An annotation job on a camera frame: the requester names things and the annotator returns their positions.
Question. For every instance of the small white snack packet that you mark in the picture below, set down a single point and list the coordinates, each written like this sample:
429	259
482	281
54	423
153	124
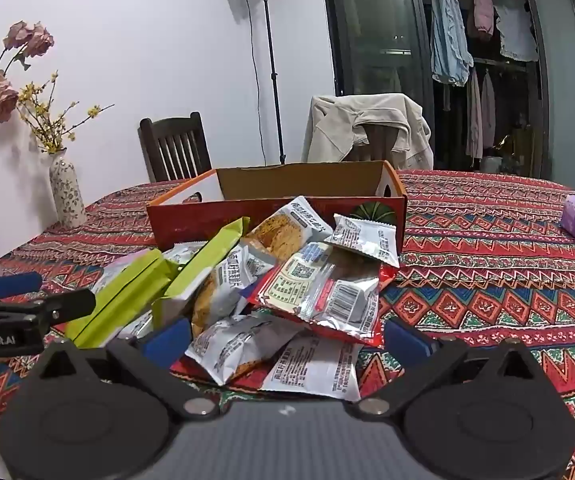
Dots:
362	240

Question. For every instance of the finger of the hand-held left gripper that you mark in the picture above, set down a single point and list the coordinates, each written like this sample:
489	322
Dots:
12	285
70	305

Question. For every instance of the red clear-window snack packet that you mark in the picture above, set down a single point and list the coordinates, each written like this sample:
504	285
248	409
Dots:
317	290

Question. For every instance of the floral ceramic vase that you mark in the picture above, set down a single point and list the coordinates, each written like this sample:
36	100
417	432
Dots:
67	195

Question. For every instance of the yellow flower branches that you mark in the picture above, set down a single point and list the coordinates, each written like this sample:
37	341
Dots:
50	132

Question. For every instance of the pale white snack packet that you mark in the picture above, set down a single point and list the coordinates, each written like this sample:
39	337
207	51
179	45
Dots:
182	254

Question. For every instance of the pink rose bouquet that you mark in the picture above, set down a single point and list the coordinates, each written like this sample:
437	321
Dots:
32	37

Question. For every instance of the yellow snack packet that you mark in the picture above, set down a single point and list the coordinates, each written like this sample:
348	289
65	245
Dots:
217	290

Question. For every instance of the red orange cardboard box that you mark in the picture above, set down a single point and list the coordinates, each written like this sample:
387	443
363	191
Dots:
192	220

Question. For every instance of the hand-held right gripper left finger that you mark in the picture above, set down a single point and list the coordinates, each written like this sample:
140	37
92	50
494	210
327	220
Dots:
167	342

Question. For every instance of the light blue hanging shirt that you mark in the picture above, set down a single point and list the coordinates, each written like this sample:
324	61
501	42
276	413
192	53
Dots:
447	35

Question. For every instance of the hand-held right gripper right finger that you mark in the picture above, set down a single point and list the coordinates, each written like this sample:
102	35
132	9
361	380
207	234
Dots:
407	342

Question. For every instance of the mauve hanging garments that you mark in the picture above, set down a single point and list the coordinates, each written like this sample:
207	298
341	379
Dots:
487	110

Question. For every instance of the black tripod stand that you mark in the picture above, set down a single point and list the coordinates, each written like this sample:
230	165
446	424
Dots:
269	60

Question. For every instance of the wooden chair under jacket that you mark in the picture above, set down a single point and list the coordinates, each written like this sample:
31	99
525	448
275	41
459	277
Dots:
382	142

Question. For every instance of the lime green snack packet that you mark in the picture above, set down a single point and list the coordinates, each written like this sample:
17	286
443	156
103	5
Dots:
202	265
117	300

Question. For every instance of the white hanging top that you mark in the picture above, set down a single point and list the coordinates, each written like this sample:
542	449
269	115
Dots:
515	35

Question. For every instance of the black-framed sliding glass door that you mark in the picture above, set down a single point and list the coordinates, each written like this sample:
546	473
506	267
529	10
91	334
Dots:
367	35

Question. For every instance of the pink hanging garment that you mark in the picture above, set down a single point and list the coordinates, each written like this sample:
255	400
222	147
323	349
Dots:
482	10

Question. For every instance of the beige jacket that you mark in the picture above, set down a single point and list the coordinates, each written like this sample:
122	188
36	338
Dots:
337	120

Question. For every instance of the dark wooden chair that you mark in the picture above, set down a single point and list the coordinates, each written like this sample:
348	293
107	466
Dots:
172	145

